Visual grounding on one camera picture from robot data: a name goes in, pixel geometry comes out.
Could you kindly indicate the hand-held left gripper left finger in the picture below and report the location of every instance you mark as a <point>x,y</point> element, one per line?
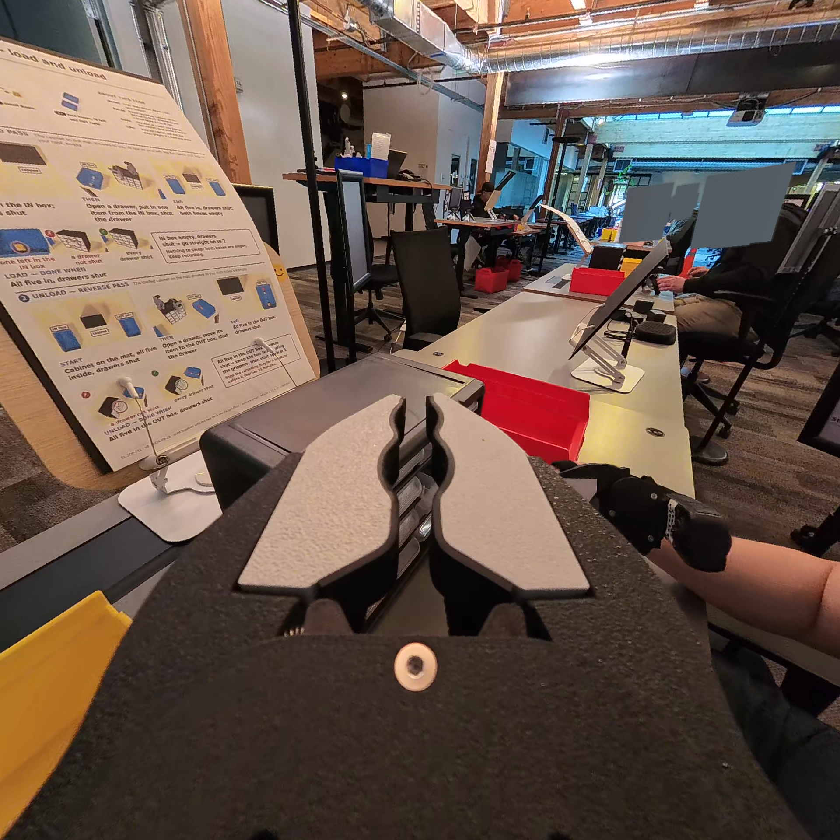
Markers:
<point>321,518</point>

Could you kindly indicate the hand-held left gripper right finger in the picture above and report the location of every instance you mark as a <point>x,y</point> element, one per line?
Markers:
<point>505,518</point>

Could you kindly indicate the grid of clear drawers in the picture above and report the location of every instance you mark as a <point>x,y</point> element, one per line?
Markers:
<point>413,489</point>

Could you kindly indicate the black drawer cabinet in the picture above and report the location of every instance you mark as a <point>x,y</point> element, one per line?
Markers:
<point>341,400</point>

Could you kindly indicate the person's right forearm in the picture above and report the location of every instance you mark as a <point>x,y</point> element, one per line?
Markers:
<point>774,590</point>

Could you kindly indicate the person's right hand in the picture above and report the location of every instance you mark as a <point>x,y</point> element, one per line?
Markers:
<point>643,505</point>

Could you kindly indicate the red plastic bin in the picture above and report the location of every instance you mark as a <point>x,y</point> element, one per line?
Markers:
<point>513,268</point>
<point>491,279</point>
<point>597,281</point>
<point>525,407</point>

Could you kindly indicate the white metal stand base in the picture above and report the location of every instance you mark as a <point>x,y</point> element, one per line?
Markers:
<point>170,508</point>

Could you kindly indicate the silver tablet stand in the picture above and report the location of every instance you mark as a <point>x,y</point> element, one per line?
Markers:
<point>607,377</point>

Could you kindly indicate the black office chair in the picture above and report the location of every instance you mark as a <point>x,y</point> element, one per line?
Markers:
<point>426,282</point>
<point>377,308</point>
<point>781,315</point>

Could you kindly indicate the black quilted case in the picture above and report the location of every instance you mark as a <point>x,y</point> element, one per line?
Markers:
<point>656,331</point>

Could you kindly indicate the yellow smiley sticker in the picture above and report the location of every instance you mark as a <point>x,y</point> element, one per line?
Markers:
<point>280,270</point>

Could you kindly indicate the dark board on stand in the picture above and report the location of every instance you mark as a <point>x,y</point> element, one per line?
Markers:
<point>623,289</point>

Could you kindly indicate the black computer monitor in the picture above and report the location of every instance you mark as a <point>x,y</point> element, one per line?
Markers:
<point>354,229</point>
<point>259,213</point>

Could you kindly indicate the rounded wooden backing board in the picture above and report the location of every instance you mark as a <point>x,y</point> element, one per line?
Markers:
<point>39,433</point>

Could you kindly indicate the white curved poster board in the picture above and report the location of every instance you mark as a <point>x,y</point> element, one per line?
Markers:
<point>571,226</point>

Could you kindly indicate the black vertical pole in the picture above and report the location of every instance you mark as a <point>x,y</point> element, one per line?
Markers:
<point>313,197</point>

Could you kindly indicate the black tilted board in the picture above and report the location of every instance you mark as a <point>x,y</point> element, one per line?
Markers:
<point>820,407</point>

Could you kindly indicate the wooden top standing desk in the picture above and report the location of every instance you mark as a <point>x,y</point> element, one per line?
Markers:
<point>315,176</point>

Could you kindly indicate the instruction poster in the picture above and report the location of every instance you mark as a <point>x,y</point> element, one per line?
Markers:
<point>131,229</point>

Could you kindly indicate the blue plastic bin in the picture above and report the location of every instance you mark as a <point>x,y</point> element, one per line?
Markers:
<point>361,167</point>

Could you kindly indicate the person's own leg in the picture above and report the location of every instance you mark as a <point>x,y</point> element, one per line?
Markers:
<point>781,741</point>

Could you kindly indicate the white box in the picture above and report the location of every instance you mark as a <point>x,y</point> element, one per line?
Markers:
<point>380,143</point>

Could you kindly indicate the grey tilted board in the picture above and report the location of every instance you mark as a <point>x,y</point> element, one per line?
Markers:
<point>814,223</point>

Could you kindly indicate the ceiling projector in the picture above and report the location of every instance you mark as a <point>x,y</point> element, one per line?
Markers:
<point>748,111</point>

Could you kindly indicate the wooden support post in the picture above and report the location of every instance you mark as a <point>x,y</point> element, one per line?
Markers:
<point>492,124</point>
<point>216,85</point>

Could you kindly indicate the long spiral metal duct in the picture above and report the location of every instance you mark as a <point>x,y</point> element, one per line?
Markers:
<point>656,52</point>

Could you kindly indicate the rectangular metal duct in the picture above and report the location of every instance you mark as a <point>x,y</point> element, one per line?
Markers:
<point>407,19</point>

